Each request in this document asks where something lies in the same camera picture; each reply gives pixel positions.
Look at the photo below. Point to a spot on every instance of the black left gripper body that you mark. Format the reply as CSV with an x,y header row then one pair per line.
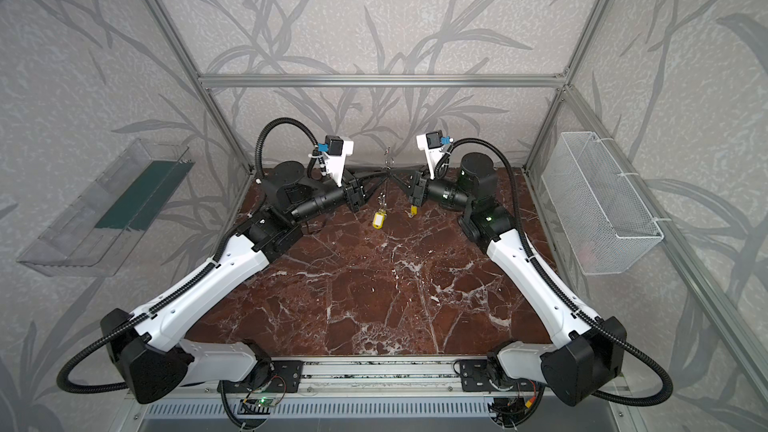
x,y
354,193

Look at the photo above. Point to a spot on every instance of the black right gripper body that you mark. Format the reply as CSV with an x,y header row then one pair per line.
x,y
417,189

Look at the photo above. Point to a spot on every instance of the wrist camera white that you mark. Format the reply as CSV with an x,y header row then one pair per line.
x,y
436,147
332,154

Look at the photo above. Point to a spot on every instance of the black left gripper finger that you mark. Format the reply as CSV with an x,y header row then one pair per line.
x,y
370,186
368,174

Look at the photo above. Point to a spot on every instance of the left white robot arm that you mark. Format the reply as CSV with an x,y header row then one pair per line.
x,y
155,357

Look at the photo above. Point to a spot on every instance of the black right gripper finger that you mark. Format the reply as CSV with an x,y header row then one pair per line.
x,y
404,171
405,183

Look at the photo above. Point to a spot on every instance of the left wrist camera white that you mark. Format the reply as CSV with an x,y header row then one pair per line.
x,y
332,154

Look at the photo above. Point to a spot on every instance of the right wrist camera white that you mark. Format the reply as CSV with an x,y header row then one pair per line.
x,y
436,147

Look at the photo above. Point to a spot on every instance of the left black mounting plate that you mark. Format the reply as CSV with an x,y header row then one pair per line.
x,y
280,376

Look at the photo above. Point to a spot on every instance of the clear plastic wall tray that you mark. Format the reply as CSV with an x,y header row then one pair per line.
x,y
95,234

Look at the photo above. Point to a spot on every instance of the white wire mesh basket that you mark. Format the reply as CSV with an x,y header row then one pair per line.
x,y
606,223

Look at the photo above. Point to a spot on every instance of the black mounting plate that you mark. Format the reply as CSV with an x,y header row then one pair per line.
x,y
280,376
478,375

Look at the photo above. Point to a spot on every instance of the left circuit board with wires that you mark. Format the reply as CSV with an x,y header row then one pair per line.
x,y
250,414

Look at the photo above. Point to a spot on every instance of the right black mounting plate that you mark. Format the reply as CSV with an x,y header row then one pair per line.
x,y
478,375

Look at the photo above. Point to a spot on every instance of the aluminium cage frame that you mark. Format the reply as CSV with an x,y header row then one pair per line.
x,y
744,346

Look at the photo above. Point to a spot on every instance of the right connector with wires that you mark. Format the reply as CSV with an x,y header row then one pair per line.
x,y
510,413

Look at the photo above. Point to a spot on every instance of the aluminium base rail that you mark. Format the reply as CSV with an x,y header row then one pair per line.
x,y
337,377

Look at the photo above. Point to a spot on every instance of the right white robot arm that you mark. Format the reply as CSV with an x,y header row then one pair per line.
x,y
585,352

